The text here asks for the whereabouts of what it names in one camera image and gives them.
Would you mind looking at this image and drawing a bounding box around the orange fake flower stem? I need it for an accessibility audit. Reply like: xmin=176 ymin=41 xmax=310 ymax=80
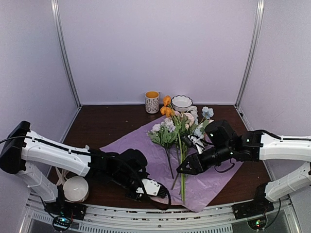
xmin=160 ymin=95 xmax=185 ymax=202

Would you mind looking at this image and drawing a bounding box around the aluminium front rail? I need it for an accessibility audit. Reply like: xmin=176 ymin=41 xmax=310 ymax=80
xmin=19 ymin=191 xmax=299 ymax=233

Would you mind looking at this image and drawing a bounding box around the left aluminium frame post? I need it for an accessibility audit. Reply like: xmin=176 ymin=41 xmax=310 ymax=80
xmin=51 ymin=0 xmax=82 ymax=109

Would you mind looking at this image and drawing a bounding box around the light blue fake flower stem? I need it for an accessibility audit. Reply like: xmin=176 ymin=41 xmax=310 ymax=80
xmin=187 ymin=106 xmax=214 ymax=141

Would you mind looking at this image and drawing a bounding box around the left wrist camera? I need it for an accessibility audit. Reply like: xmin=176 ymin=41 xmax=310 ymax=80
xmin=141 ymin=179 xmax=168 ymax=199

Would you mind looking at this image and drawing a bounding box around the pink fake flower stem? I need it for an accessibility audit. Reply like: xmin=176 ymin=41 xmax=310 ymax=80
xmin=171 ymin=110 xmax=199 ymax=190

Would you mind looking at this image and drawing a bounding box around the patterned mug with orange inside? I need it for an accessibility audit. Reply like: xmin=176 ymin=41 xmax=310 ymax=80
xmin=145 ymin=91 xmax=160 ymax=114

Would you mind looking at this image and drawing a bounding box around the purple hydrangea fake flower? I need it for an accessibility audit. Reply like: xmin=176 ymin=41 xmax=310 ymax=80
xmin=147 ymin=118 xmax=177 ymax=179

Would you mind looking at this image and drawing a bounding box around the beige ribbon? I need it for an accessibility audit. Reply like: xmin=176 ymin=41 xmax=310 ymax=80
xmin=55 ymin=167 xmax=69 ymax=186

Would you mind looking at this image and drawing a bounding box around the white fake flower stem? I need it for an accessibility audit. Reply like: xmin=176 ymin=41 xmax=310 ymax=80
xmin=193 ymin=119 xmax=213 ymax=138

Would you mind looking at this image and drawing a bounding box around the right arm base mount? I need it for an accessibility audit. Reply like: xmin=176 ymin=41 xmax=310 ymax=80
xmin=232 ymin=201 xmax=275 ymax=232

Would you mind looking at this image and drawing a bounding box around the right aluminium frame post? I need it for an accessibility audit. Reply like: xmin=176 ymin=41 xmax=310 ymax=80
xmin=235 ymin=0 xmax=265 ymax=109

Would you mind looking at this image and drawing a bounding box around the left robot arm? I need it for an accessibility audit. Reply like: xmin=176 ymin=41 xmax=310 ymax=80
xmin=0 ymin=121 xmax=172 ymax=216

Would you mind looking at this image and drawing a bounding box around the aluminium frame post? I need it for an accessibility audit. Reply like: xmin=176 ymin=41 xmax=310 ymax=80
xmin=51 ymin=0 xmax=82 ymax=109
xmin=235 ymin=0 xmax=265 ymax=109

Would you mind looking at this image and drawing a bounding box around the white scalloped bowl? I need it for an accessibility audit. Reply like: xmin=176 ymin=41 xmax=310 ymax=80
xmin=172 ymin=95 xmax=193 ymax=112

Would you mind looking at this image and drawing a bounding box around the white round cup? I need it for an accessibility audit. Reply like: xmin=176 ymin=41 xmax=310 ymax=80
xmin=63 ymin=176 xmax=89 ymax=203

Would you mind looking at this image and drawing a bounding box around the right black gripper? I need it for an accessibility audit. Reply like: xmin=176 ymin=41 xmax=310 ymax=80
xmin=176 ymin=144 xmax=233 ymax=177

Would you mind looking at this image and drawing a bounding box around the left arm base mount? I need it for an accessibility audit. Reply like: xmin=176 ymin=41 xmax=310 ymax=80
xmin=42 ymin=201 xmax=87 ymax=232

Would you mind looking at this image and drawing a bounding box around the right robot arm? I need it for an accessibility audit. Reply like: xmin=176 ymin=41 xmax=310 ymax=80
xmin=177 ymin=120 xmax=311 ymax=215

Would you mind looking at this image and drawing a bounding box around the pink purple wrapping paper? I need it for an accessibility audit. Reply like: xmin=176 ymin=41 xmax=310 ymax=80
xmin=100 ymin=117 xmax=242 ymax=212

